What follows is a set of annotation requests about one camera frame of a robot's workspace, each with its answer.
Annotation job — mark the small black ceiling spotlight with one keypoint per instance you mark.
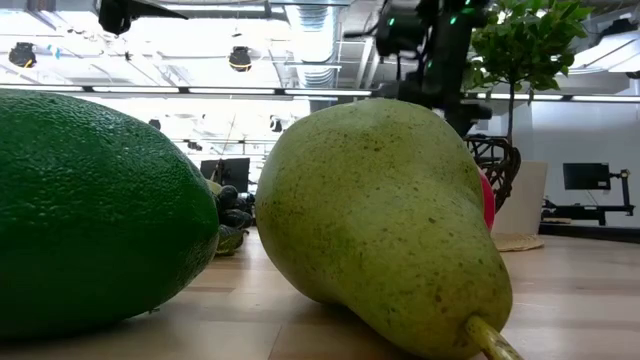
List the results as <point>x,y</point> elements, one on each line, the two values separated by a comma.
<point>276,125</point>
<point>155,124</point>

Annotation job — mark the black monitor on arm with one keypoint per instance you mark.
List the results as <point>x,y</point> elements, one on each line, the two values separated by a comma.
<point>586,176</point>

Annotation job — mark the small green potted tree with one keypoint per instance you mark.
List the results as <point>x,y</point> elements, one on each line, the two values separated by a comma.
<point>530,45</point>

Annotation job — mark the black grape bunch with leaf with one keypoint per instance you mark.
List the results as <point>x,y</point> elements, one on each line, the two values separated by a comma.
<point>232,218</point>

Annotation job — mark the small green pear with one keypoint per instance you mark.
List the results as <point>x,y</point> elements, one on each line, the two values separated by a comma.
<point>215,187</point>

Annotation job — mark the black ceiling lamp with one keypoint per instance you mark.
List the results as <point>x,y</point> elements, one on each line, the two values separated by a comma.
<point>22,55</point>
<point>240,59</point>

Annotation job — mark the black monitor on desk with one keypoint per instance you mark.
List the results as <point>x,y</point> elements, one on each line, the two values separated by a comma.
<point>235,172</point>

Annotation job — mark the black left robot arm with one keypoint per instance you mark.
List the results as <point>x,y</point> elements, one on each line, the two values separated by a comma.
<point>117,15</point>

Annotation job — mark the large green speckled pear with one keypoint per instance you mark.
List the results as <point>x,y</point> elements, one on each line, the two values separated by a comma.
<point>380,215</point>

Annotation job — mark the long ceiling light strip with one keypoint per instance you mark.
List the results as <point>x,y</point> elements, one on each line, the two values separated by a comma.
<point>135,90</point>

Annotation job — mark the large dark green avocado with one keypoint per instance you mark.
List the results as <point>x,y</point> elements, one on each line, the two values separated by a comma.
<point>90,215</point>

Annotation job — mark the dark brown woven basket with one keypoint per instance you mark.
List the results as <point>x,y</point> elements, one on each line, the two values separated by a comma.
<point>514,167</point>

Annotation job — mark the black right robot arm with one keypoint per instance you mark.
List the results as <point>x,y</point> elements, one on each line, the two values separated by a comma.
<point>445,50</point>

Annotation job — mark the round beige woven placemat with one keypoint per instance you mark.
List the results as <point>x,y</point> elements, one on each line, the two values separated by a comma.
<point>520,242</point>

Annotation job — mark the red pomegranate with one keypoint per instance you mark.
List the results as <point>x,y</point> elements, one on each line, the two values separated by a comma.
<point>489,202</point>

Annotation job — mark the silver ribbed ventilation duct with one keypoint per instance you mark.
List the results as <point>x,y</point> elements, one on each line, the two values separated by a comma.
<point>315,30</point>

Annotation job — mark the white plant pot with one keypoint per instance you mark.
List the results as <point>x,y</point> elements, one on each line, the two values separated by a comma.
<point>527,200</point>

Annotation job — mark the black table frame rail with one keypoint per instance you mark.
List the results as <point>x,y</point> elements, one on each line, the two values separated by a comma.
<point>590,233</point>

